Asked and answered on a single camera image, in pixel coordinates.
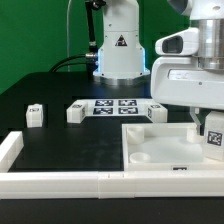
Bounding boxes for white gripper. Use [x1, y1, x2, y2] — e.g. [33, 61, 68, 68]
[151, 28, 224, 135]

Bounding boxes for white square table top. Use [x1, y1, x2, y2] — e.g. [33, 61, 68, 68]
[122, 123, 224, 171]

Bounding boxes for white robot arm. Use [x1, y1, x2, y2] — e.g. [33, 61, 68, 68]
[90, 0, 224, 116]

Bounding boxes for white U-shaped obstacle fence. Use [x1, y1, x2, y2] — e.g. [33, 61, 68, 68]
[0, 131, 224, 199]

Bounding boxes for AprilTag base sheet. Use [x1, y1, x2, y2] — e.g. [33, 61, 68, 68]
[72, 98, 154, 116]

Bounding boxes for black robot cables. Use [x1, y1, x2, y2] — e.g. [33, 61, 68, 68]
[49, 0, 107, 73]

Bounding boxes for white thin cable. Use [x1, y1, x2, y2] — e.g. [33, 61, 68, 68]
[66, 0, 73, 73]

